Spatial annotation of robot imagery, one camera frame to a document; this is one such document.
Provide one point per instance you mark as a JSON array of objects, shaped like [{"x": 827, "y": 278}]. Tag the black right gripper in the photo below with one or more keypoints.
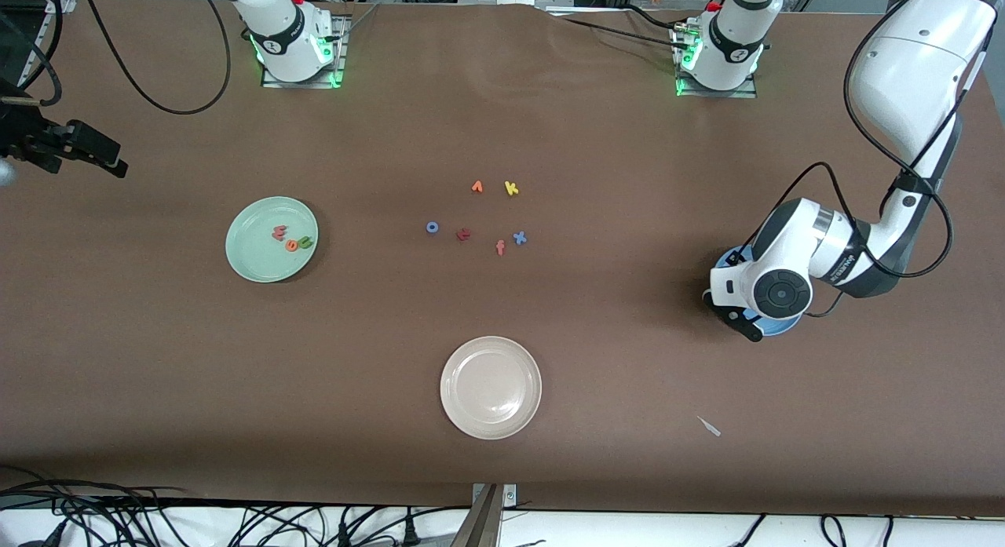
[{"x": 23, "y": 135}]

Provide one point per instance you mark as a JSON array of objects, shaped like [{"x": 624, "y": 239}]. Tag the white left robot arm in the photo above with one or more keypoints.
[{"x": 903, "y": 60}]

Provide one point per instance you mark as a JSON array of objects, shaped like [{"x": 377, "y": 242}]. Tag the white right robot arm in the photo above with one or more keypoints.
[{"x": 286, "y": 37}]

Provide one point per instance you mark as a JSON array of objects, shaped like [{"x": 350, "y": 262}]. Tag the blue plate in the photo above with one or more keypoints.
[{"x": 779, "y": 328}]

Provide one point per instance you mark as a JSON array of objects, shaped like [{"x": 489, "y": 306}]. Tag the small white paper scrap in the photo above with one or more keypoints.
[{"x": 709, "y": 426}]

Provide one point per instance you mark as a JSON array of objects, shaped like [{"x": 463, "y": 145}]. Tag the light green plate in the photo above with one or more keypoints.
[{"x": 259, "y": 257}]

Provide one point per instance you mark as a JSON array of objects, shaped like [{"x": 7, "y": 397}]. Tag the brown table cover sheet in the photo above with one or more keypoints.
[{"x": 157, "y": 374}]

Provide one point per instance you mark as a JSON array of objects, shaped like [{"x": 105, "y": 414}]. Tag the beige plate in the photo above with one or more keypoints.
[{"x": 491, "y": 388}]

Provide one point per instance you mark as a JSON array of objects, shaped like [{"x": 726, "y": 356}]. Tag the aluminium corner bracket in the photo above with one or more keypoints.
[{"x": 67, "y": 3}]

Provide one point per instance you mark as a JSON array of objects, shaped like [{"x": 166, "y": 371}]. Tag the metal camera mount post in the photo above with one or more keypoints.
[{"x": 480, "y": 523}]

